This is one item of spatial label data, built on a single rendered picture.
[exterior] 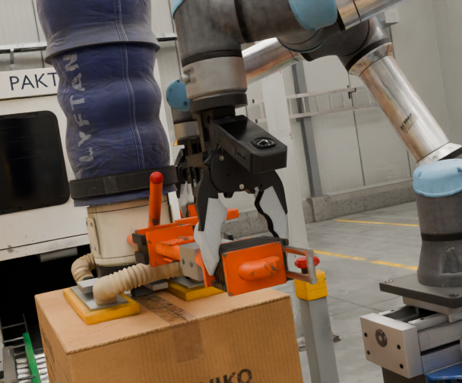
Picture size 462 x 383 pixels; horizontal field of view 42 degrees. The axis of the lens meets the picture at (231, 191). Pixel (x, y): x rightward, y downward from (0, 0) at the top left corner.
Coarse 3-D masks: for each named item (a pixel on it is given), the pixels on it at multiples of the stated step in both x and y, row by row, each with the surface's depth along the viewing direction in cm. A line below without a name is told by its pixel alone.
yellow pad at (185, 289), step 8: (168, 280) 129; (176, 280) 125; (184, 280) 124; (168, 288) 126; (176, 288) 120; (184, 288) 119; (192, 288) 118; (200, 288) 117; (208, 288) 117; (216, 288) 117; (184, 296) 116; (192, 296) 115; (200, 296) 116
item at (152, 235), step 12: (144, 228) 107; (156, 228) 108; (168, 228) 101; (180, 228) 102; (192, 228) 103; (144, 240) 100; (156, 240) 100; (144, 252) 103; (156, 252) 100; (156, 264) 100
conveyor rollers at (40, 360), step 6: (36, 354) 294; (42, 354) 294; (18, 360) 290; (24, 360) 291; (36, 360) 285; (42, 360) 285; (18, 366) 281; (24, 366) 282; (42, 366) 277; (18, 372) 273; (24, 372) 267; (42, 372) 268; (30, 378) 258; (42, 378) 259; (48, 378) 254
